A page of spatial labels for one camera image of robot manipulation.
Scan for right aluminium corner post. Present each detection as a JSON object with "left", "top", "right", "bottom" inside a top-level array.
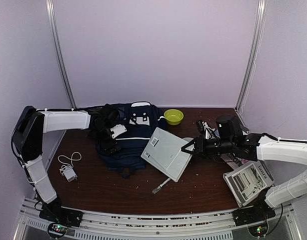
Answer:
[{"left": 235, "top": 0, "right": 267, "bottom": 113}]

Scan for left aluminium corner post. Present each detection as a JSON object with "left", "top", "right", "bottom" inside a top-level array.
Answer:
[{"left": 45, "top": 0, "right": 77, "bottom": 109}]

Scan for lime green bowl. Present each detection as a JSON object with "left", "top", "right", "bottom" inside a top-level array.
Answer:
[{"left": 163, "top": 109, "right": 184, "bottom": 126}]

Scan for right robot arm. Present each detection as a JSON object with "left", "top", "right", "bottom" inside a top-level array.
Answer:
[{"left": 181, "top": 115, "right": 307, "bottom": 226}]

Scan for aluminium front rail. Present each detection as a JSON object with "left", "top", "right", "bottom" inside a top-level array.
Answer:
[{"left": 13, "top": 196, "right": 302, "bottom": 240}]

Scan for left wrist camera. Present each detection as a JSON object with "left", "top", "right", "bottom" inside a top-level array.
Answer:
[{"left": 110, "top": 124, "right": 127, "bottom": 139}]

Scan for pale blue ceramic bowl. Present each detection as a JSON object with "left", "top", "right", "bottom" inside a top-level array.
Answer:
[{"left": 183, "top": 137, "right": 194, "bottom": 143}]

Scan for black white photo magazine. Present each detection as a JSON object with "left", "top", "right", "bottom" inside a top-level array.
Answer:
[{"left": 223, "top": 161, "right": 275, "bottom": 208}]

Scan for white book pink flowers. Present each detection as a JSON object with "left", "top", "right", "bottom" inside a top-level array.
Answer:
[{"left": 220, "top": 153, "right": 248, "bottom": 170}]

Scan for aluminium corner post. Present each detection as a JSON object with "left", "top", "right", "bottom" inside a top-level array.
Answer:
[
  {"left": 235, "top": 0, "right": 267, "bottom": 113},
  {"left": 45, "top": 0, "right": 77, "bottom": 109}
]

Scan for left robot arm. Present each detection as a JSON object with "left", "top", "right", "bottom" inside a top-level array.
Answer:
[{"left": 10, "top": 104, "right": 120, "bottom": 227}]

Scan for white green marker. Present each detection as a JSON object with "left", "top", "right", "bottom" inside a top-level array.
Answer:
[{"left": 152, "top": 178, "right": 171, "bottom": 194}]

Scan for navy blue student backpack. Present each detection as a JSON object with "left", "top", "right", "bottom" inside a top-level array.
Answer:
[{"left": 95, "top": 101, "right": 167, "bottom": 179}]

